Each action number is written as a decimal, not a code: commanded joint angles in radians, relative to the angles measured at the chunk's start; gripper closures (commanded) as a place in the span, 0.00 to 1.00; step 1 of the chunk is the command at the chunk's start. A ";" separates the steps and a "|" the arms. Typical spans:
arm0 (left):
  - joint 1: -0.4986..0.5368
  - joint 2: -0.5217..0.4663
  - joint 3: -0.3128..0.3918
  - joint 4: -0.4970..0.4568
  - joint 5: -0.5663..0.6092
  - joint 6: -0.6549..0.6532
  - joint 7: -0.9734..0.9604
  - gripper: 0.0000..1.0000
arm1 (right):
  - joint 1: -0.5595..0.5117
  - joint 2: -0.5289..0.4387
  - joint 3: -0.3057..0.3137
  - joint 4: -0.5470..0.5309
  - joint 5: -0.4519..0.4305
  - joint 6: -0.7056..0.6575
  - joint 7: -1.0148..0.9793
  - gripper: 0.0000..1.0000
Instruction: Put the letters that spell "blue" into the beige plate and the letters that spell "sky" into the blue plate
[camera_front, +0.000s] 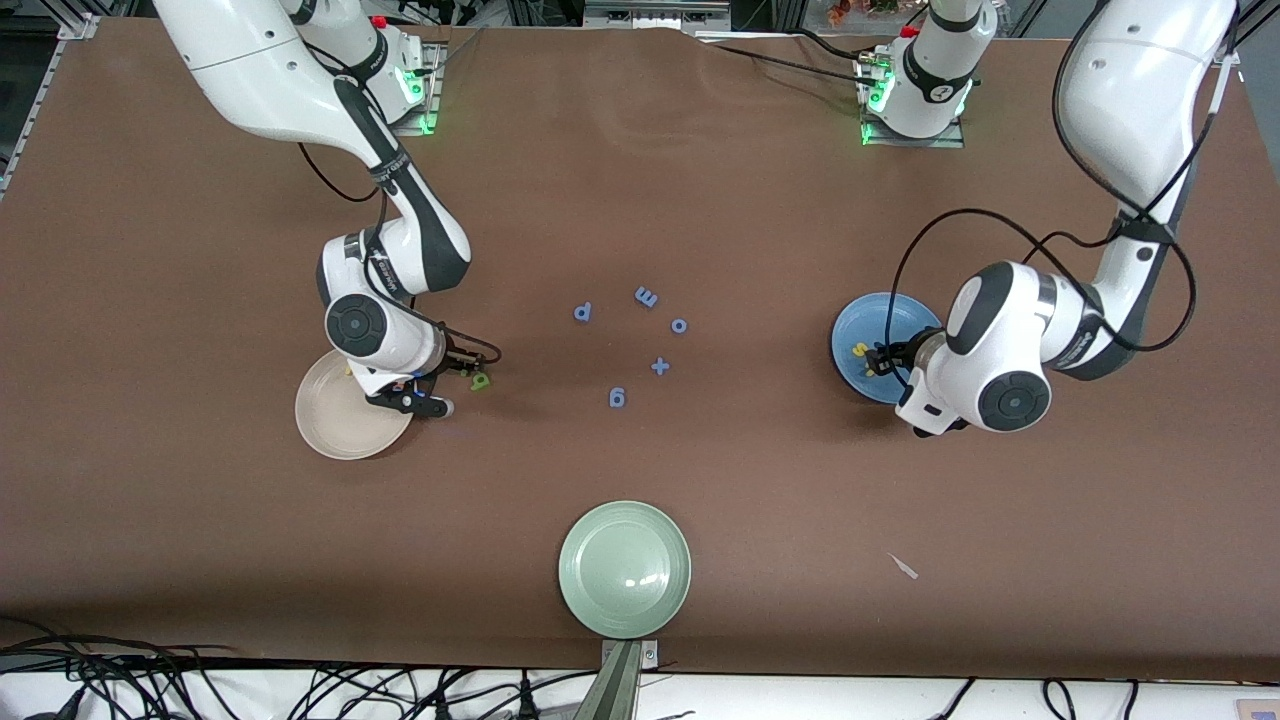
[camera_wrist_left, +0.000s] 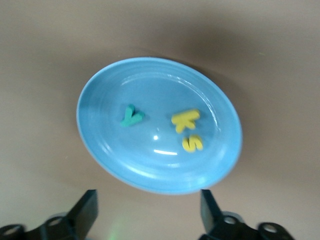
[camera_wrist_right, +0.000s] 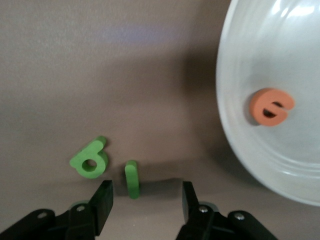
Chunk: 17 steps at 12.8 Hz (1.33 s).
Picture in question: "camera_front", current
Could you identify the beige round plate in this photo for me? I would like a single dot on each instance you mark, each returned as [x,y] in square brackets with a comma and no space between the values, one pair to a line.
[330,430]

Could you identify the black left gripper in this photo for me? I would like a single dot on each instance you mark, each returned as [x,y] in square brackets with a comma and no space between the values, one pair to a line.
[897,357]

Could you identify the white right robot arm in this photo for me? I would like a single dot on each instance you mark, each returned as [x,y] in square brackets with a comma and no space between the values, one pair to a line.
[260,70]

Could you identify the white tape scrap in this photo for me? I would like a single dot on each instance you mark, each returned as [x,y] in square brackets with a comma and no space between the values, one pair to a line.
[905,567]

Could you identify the orange background object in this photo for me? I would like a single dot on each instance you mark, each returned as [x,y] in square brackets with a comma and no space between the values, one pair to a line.
[838,12]

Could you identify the pale green round plate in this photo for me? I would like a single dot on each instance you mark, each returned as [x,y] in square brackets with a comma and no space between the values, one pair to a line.
[625,570]

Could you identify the grey metal mounting post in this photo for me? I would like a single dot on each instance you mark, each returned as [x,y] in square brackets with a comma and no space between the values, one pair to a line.
[618,680]

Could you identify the blue foam letter m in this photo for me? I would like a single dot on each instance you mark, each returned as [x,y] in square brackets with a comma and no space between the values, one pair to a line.
[646,297]

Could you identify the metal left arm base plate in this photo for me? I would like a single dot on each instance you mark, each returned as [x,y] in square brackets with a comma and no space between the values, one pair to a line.
[873,141]

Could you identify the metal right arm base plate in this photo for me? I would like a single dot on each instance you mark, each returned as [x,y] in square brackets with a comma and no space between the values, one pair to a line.
[432,90]

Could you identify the blue round plate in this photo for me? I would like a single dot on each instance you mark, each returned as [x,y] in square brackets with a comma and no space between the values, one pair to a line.
[855,322]

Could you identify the grey metal plate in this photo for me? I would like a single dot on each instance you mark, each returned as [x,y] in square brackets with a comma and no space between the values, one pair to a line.
[650,12]

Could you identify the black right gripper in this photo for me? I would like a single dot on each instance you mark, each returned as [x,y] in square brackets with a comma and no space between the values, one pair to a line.
[455,363]

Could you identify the brown table cover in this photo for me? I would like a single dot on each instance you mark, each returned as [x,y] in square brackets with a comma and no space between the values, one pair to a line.
[640,200]

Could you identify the aluminium frame rail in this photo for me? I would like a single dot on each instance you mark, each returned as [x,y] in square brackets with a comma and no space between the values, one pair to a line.
[80,25]

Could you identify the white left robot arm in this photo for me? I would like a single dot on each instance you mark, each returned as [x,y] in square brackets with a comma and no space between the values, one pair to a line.
[1140,80]

